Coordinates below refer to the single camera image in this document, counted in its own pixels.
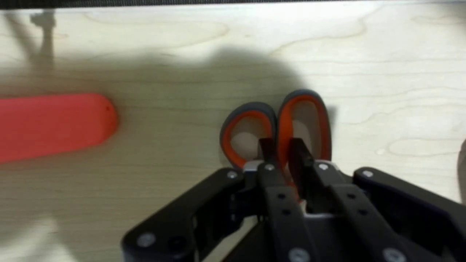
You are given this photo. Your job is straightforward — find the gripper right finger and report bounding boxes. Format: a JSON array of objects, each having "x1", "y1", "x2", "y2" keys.
[{"x1": 288, "y1": 138, "x2": 466, "y2": 262}]

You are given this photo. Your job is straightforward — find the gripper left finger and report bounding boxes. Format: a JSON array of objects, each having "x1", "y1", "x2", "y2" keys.
[{"x1": 121, "y1": 138, "x2": 318, "y2": 262}]

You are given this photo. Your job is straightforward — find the red oblong case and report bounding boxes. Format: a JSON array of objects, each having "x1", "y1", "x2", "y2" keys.
[{"x1": 0, "y1": 93, "x2": 119, "y2": 163}]

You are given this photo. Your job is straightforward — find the orange and grey scissors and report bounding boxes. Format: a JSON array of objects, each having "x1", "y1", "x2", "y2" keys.
[{"x1": 219, "y1": 89, "x2": 340, "y2": 219}]

